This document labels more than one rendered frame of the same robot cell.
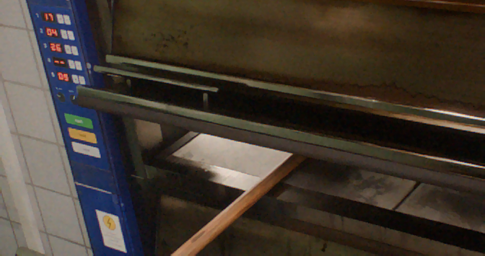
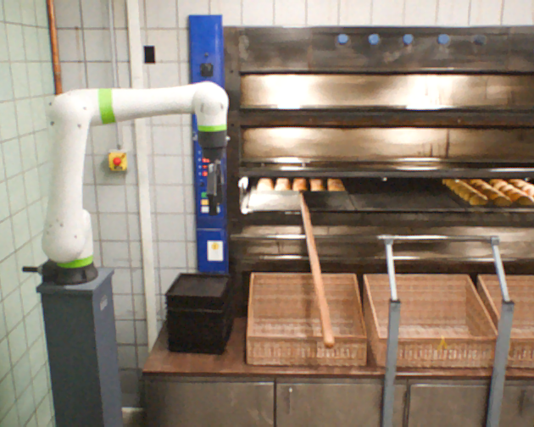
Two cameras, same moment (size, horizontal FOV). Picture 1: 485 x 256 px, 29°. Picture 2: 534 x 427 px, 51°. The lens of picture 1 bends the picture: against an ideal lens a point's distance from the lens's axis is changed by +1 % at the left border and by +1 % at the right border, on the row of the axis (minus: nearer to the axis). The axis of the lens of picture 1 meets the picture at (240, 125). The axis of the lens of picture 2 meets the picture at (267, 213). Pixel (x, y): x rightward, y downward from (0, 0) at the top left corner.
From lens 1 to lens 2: 1.96 m
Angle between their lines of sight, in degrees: 38
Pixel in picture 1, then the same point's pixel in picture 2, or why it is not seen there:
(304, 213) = (325, 216)
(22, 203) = (149, 252)
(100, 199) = (212, 235)
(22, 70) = (171, 177)
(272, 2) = (320, 130)
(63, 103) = (202, 187)
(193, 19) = (284, 140)
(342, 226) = (342, 217)
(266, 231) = (300, 231)
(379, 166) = (385, 174)
